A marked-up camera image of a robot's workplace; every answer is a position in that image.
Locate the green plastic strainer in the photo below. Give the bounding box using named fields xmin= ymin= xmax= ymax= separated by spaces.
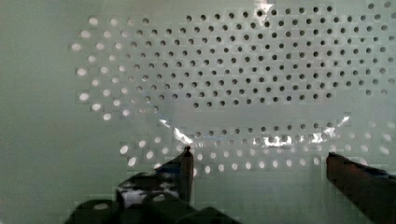
xmin=1 ymin=0 xmax=395 ymax=224

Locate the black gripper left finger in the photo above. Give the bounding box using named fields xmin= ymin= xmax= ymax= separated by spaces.
xmin=116 ymin=146 xmax=194 ymax=208

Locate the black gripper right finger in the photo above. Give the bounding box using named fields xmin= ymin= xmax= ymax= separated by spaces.
xmin=326 ymin=152 xmax=396 ymax=224

